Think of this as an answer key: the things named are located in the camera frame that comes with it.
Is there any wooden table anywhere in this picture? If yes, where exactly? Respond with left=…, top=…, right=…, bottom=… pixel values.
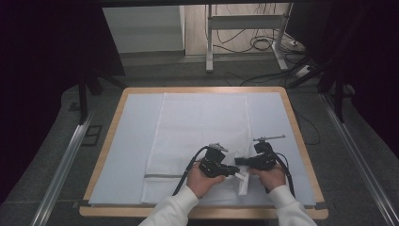
left=78, top=86, right=329, bottom=220

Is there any white cloth with grey stripe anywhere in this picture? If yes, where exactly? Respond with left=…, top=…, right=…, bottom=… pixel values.
left=140, top=92, right=254, bottom=205

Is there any silver metal floor rail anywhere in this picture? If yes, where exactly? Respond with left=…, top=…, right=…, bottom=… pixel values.
left=29, top=107, right=96, bottom=226
left=319, top=93, right=399, bottom=226

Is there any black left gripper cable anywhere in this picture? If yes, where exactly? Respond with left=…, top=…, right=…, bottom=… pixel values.
left=171, top=145, right=210, bottom=197

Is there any white metal desk frame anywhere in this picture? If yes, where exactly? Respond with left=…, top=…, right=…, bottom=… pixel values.
left=204, top=3, right=295, bottom=74

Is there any black floor plate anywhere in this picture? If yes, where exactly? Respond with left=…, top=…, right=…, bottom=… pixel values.
left=81, top=124, right=104, bottom=147

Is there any black metal stand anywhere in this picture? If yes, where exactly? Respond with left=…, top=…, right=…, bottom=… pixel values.
left=287, top=51, right=357, bottom=124
left=75, top=70, right=127, bottom=126

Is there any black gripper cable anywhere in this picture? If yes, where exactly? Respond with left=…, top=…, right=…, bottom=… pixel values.
left=171, top=145, right=210, bottom=197
left=265, top=152, right=296, bottom=199

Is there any dark curtain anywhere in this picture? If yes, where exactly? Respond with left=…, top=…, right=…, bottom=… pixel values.
left=0, top=0, right=126, bottom=206
left=285, top=0, right=399, bottom=158

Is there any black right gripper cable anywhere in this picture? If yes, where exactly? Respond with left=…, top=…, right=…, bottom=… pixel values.
left=265, top=152, right=296, bottom=199

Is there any bundle of black floor cables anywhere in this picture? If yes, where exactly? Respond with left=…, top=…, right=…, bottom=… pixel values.
left=212, top=3, right=285, bottom=55

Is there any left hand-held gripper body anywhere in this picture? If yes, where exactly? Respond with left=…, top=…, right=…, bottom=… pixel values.
left=199, top=142, right=231, bottom=179

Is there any person's right hand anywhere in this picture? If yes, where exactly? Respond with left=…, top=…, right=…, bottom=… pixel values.
left=247, top=162, right=287, bottom=193

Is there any person's left hand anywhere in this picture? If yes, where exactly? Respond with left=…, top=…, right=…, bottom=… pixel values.
left=185, top=162, right=227, bottom=200

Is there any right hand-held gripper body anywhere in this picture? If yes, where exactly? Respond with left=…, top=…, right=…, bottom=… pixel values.
left=250, top=134, right=287, bottom=172

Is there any white table mat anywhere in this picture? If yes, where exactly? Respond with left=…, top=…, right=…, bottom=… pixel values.
left=88, top=91, right=316, bottom=207

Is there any white power strip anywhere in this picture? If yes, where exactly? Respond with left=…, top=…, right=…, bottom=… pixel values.
left=295, top=63, right=315, bottom=79

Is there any thin black floor cable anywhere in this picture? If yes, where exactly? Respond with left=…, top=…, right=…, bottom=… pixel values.
left=294, top=110, right=322, bottom=146

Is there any white cabinet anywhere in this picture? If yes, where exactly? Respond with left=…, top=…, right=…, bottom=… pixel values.
left=102, top=5, right=185, bottom=54

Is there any long black floor cable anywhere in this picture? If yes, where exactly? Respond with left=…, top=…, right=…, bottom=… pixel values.
left=225, top=69, right=304, bottom=88

